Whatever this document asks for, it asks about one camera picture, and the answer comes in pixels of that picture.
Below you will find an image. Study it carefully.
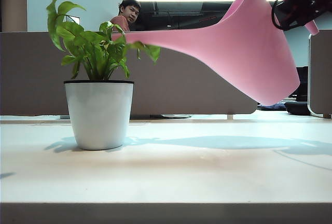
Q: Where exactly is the green leafy plant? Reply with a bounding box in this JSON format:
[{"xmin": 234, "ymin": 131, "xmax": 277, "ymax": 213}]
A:
[{"xmin": 46, "ymin": 0, "xmax": 161, "ymax": 81}]

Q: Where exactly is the pink plastic watering can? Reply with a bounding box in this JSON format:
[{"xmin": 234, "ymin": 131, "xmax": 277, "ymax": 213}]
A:
[{"xmin": 111, "ymin": 0, "xmax": 320, "ymax": 107}]

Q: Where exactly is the white plant pot black rim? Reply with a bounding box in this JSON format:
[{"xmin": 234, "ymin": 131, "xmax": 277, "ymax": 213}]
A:
[{"xmin": 63, "ymin": 80, "xmax": 135, "ymax": 151}]

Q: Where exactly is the person in red shirt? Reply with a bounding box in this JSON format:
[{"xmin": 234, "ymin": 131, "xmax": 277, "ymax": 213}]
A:
[{"xmin": 110, "ymin": 0, "xmax": 142, "ymax": 32}]

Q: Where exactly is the black computer monitor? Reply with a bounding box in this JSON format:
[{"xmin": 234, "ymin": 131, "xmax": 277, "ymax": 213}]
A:
[{"xmin": 295, "ymin": 66, "xmax": 309, "ymax": 102}]

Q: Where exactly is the long brown desk partition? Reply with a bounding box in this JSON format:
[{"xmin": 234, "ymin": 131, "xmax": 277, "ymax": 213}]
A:
[{"xmin": 0, "ymin": 29, "xmax": 259, "ymax": 120}]

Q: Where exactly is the black rounded bag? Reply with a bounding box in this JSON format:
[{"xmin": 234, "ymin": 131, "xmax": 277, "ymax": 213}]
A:
[{"xmin": 284, "ymin": 101, "xmax": 311, "ymax": 116}]

